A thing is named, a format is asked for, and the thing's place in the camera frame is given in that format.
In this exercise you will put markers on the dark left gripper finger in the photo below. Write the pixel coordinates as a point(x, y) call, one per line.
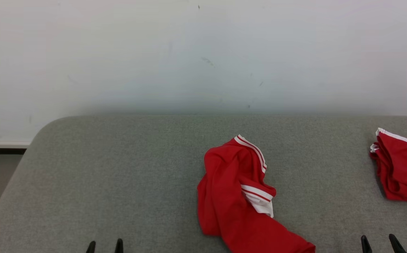
point(91, 248)
point(119, 246)

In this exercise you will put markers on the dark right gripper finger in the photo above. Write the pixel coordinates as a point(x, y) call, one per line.
point(397, 246)
point(366, 246)

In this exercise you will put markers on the red white-striped shorts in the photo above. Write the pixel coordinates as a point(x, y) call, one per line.
point(405, 172)

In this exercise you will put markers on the red white-sleeved jersey shirt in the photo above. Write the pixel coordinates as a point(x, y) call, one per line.
point(224, 196)

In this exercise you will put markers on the grey fabric sofa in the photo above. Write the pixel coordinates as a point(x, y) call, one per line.
point(119, 175)

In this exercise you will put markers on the white wall baseboard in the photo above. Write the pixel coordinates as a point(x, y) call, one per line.
point(3, 144)

